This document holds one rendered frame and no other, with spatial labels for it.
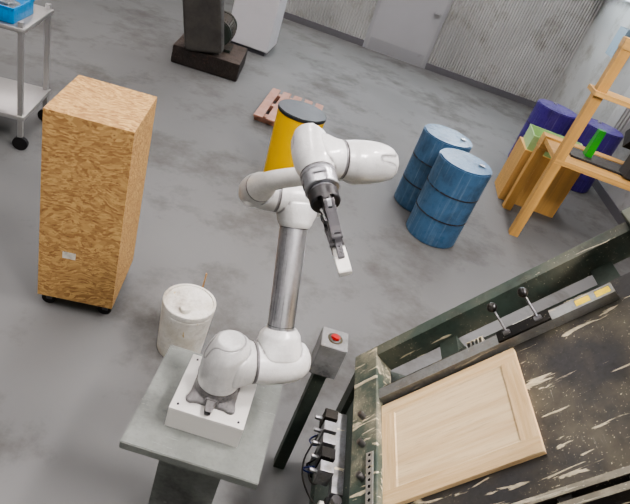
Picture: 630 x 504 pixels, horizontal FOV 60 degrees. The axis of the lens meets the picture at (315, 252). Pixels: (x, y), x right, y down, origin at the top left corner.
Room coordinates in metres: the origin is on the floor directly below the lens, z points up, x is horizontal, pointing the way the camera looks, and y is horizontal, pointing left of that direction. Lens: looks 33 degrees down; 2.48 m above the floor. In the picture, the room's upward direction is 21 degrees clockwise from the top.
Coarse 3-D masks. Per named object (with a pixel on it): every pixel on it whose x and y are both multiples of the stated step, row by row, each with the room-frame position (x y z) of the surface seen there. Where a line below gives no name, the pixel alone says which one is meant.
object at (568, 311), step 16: (592, 304) 1.65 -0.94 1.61; (560, 320) 1.64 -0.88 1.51; (496, 336) 1.67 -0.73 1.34; (528, 336) 1.64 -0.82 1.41; (464, 352) 1.66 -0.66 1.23; (480, 352) 1.62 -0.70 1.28; (496, 352) 1.63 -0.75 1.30; (432, 368) 1.64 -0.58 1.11; (448, 368) 1.62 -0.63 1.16; (400, 384) 1.62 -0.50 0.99; (416, 384) 1.61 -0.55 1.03; (384, 400) 1.60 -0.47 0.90
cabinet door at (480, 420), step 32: (512, 352) 1.59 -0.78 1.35; (448, 384) 1.56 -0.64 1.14; (480, 384) 1.50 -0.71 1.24; (512, 384) 1.45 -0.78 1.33; (384, 416) 1.52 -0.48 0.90; (416, 416) 1.47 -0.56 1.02; (448, 416) 1.42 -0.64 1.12; (480, 416) 1.37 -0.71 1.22; (512, 416) 1.33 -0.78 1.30; (384, 448) 1.37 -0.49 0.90; (416, 448) 1.33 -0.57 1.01; (448, 448) 1.29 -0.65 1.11; (480, 448) 1.25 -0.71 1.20; (512, 448) 1.21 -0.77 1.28; (544, 448) 1.19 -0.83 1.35; (384, 480) 1.24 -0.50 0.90; (416, 480) 1.21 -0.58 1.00; (448, 480) 1.17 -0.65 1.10
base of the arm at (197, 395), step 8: (192, 392) 1.33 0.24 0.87; (200, 392) 1.33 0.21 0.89; (192, 400) 1.30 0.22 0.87; (200, 400) 1.31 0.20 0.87; (208, 400) 1.30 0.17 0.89; (216, 400) 1.31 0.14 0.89; (224, 400) 1.33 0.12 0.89; (232, 400) 1.35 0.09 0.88; (208, 408) 1.27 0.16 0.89; (216, 408) 1.31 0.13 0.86; (224, 408) 1.31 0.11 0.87; (232, 408) 1.32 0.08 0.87
